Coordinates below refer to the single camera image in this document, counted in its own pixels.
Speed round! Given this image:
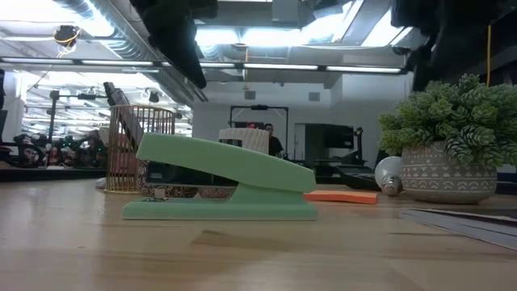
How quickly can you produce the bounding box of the cluttered background workbench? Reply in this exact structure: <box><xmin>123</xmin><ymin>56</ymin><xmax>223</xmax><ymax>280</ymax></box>
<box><xmin>0</xmin><ymin>131</ymin><xmax>108</xmax><ymax>170</ymax></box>

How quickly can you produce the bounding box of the grey flat notebook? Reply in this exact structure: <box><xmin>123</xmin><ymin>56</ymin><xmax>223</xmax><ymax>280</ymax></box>
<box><xmin>398</xmin><ymin>207</ymin><xmax>517</xmax><ymax>251</ymax></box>

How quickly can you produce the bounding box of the orange sticky note pad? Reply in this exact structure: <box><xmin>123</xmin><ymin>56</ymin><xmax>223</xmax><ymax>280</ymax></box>
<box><xmin>303</xmin><ymin>189</ymin><xmax>380</xmax><ymax>205</ymax></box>

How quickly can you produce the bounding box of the black tripod pole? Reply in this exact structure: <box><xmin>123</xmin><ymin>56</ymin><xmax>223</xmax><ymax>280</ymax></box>
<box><xmin>48</xmin><ymin>90</ymin><xmax>61</xmax><ymax>142</ymax></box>

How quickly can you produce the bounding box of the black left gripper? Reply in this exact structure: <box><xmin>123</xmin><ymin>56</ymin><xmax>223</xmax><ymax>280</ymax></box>
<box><xmin>128</xmin><ymin>0</ymin><xmax>219</xmax><ymax>90</ymax></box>

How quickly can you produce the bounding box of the grey black flat ruler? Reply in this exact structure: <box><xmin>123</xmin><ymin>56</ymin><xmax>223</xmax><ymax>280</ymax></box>
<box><xmin>103</xmin><ymin>82</ymin><xmax>145</xmax><ymax>149</ymax></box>

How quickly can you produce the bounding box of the mint green stapler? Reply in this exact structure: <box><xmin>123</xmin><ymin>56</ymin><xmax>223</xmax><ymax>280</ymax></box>
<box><xmin>122</xmin><ymin>132</ymin><xmax>319</xmax><ymax>221</ymax></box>

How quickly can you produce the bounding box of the white frosted lightbulb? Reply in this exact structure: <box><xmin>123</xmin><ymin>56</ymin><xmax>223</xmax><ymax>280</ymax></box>
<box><xmin>374</xmin><ymin>155</ymin><xmax>404</xmax><ymax>197</ymax></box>

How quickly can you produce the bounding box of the black stapler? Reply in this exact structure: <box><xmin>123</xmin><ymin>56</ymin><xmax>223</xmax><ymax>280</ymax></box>
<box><xmin>334</xmin><ymin>164</ymin><xmax>383</xmax><ymax>192</ymax></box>

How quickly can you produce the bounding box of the black camera stand frame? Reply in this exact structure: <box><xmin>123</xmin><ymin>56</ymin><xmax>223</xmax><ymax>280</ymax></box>
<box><xmin>229</xmin><ymin>104</ymin><xmax>290</xmax><ymax>158</ymax></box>

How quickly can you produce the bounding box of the long ceiling light bar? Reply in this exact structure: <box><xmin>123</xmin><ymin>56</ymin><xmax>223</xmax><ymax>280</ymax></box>
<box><xmin>200</xmin><ymin>61</ymin><xmax>406</xmax><ymax>75</ymax></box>
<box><xmin>0</xmin><ymin>56</ymin><xmax>162</xmax><ymax>68</ymax></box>

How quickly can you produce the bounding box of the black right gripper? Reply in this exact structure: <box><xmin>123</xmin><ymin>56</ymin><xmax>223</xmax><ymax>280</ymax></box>
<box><xmin>390</xmin><ymin>0</ymin><xmax>490</xmax><ymax>92</ymax></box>

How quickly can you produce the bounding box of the person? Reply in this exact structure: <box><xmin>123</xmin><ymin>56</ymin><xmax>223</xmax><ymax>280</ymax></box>
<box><xmin>263</xmin><ymin>123</ymin><xmax>285</xmax><ymax>158</ymax></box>

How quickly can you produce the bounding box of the green plant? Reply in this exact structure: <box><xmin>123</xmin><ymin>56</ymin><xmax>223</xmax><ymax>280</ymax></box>
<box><xmin>378</xmin><ymin>74</ymin><xmax>517</xmax><ymax>205</ymax></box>

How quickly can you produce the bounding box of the white ribbed vase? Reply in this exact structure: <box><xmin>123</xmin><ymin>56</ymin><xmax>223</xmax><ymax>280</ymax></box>
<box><xmin>218</xmin><ymin>128</ymin><xmax>271</xmax><ymax>156</ymax></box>

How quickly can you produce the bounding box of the hanging yellow cable reel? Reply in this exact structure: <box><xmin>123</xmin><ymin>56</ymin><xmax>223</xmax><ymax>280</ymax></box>
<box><xmin>53</xmin><ymin>24</ymin><xmax>81</xmax><ymax>53</ymax></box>

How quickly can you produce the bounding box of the gold wire pen holder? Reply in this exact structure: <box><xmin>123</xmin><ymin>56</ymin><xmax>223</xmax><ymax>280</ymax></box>
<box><xmin>104</xmin><ymin>104</ymin><xmax>177</xmax><ymax>194</ymax></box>

